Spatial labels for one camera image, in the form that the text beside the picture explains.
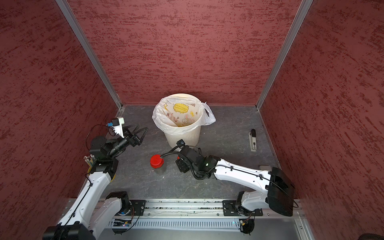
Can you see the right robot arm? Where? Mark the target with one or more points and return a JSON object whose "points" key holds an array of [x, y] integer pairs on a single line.
{"points": [[270, 188]]}

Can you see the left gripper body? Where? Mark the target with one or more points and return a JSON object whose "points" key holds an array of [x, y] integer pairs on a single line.
{"points": [[133, 141]]}

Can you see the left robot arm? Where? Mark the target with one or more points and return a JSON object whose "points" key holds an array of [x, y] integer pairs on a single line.
{"points": [[82, 222]]}

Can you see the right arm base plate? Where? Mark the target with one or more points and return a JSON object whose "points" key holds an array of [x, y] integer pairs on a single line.
{"points": [[231, 209]]}

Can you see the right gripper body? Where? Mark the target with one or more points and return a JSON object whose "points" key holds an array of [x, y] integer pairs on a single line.
{"points": [[182, 164]]}

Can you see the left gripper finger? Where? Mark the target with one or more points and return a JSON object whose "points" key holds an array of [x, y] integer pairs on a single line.
{"points": [[130, 130], [140, 134]]}

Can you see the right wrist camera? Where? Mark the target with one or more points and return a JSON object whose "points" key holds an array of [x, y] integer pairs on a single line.
{"points": [[180, 143]]}

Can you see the cream plastic waste bin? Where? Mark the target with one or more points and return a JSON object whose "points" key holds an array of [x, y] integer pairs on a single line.
{"points": [[190, 138]]}

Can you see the white printed bin liner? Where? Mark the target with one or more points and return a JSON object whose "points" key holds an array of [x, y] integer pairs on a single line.
{"points": [[179, 114]]}

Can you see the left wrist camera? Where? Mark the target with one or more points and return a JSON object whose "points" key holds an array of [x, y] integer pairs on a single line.
{"points": [[118, 124]]}

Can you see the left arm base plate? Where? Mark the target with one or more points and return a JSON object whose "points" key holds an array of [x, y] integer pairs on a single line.
{"points": [[136, 207]]}

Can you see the aluminium mounting rail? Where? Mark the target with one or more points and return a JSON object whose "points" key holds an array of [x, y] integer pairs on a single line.
{"points": [[194, 209]]}

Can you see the grey black stapler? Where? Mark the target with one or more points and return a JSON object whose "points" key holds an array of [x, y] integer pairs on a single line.
{"points": [[253, 140]]}

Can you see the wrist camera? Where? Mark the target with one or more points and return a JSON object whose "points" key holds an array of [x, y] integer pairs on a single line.
{"points": [[118, 124], [180, 143]]}

